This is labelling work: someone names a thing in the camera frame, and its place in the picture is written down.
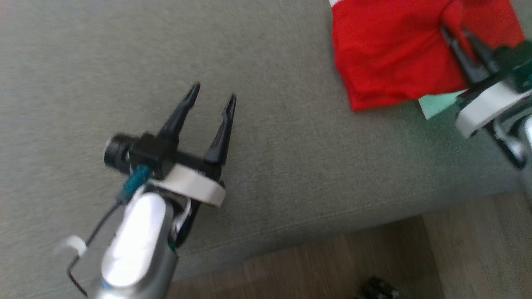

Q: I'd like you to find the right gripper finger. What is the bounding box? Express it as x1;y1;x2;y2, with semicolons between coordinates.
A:
462;29;500;75
440;25;490;86

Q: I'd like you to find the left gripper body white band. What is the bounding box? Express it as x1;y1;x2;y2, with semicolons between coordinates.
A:
148;152;226;250

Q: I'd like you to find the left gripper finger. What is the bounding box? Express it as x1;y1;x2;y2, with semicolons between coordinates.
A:
157;82;201;144
204;94;238;165

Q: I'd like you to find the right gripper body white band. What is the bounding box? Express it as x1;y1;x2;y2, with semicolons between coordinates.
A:
455;81;532;138

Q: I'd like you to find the red shorts white stripe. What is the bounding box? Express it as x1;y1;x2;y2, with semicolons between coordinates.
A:
330;0;525;112

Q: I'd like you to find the grey sofa seat cushion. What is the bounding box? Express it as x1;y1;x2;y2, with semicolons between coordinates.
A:
0;0;532;299

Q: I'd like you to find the teal cable connector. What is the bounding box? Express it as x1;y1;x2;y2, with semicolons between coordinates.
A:
116;165;151;204

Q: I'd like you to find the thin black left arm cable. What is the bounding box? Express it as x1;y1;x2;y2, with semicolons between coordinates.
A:
67;201;125;298

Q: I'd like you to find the white cable label tag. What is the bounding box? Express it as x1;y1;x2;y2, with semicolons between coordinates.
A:
54;235;87;258

